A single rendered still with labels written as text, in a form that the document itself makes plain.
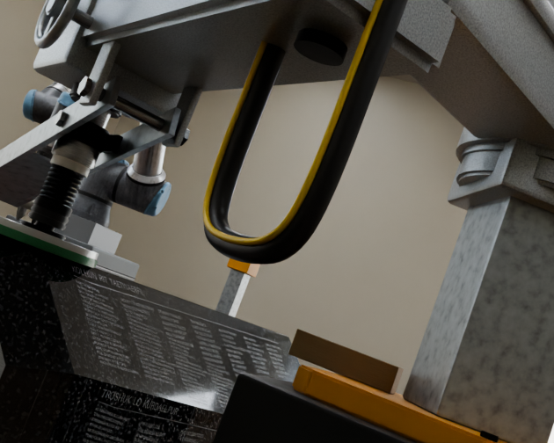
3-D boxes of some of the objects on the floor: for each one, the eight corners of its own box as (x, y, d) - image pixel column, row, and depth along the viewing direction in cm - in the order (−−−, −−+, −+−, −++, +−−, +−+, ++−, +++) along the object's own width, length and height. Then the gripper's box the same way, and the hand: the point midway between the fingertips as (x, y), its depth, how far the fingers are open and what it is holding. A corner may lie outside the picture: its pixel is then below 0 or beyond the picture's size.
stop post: (193, 472, 382) (271, 265, 395) (173, 473, 364) (256, 257, 377) (160, 455, 390) (238, 254, 403) (140, 456, 372) (222, 245, 385)
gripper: (54, 153, 224) (24, 220, 222) (25, 139, 213) (-7, 209, 212) (76, 161, 220) (44, 229, 219) (47, 147, 209) (14, 220, 208)
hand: (28, 219), depth 214 cm, fingers closed on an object, 5 cm apart
